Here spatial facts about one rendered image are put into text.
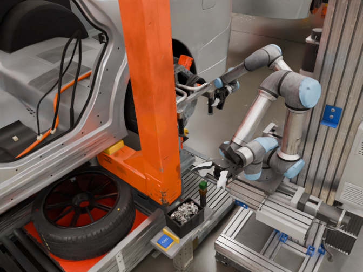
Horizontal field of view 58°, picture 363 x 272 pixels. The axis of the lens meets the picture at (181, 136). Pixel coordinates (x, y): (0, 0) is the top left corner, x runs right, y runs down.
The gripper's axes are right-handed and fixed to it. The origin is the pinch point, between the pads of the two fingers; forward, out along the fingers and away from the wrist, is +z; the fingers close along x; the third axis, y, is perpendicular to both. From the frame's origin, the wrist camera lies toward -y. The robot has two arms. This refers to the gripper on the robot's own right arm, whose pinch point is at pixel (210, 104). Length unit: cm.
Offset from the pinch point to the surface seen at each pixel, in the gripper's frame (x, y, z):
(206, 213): 40, -38, 60
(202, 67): -30.2, 11.4, -30.4
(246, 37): -165, -82, -339
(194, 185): -7, -77, 14
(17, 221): -70, -53, 137
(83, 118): -36, 19, 84
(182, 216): 36, -26, 78
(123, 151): -27, -15, 66
